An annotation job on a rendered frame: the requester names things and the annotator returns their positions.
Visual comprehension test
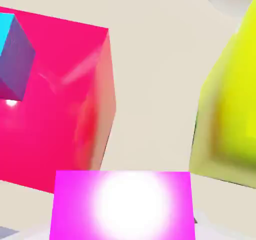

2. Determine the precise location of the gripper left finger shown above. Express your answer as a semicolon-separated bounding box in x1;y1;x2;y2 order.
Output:
0;221;52;240

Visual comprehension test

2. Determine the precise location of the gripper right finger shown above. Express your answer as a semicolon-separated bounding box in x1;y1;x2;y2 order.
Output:
193;207;256;240

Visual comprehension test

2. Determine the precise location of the small magenta cube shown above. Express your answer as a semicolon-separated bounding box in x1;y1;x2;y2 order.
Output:
48;170;197;240

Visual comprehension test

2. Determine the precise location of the small cyan cube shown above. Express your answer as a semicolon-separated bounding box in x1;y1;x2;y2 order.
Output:
0;13;37;102

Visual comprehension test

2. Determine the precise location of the large pink box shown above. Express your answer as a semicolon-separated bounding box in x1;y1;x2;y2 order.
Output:
0;6;117;195

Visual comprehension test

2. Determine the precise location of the large yellow box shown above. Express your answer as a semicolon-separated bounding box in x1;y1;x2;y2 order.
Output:
188;0;256;190

